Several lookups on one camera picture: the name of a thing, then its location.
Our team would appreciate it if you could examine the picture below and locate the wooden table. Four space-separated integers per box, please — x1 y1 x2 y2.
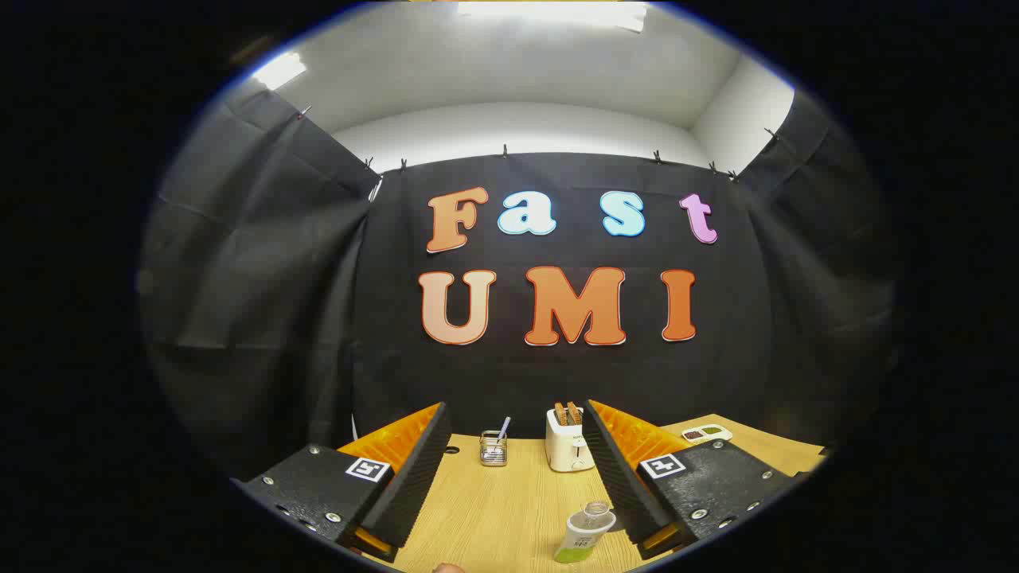
362 414 829 573

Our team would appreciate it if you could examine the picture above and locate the ceiling light panel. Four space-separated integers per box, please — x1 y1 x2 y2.
253 52 307 91

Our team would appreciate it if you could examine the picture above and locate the clear juice bottle white label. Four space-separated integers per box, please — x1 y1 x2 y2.
555 501 616 564

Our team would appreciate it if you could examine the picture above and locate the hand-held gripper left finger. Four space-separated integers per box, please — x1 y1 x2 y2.
231 402 453 563

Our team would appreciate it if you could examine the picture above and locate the white toaster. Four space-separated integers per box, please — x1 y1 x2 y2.
545 406 596 474

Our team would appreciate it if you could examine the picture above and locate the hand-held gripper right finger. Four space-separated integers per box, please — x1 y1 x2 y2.
581 399 813 562

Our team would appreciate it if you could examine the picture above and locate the black backdrop cloth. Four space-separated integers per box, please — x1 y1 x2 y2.
137 88 900 482

